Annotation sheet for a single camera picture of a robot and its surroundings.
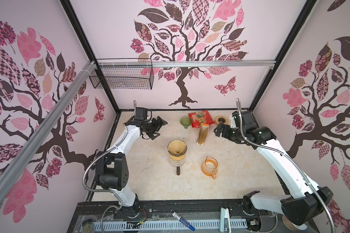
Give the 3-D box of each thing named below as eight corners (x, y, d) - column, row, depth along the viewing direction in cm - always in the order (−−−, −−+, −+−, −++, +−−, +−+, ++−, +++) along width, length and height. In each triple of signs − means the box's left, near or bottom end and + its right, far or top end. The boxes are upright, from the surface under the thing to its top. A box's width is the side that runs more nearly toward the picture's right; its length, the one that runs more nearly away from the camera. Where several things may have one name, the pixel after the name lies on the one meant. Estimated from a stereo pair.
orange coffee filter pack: (196, 144, 100) (197, 136, 93) (200, 130, 108) (201, 122, 102) (204, 146, 99) (206, 139, 92) (207, 131, 107) (209, 124, 100)
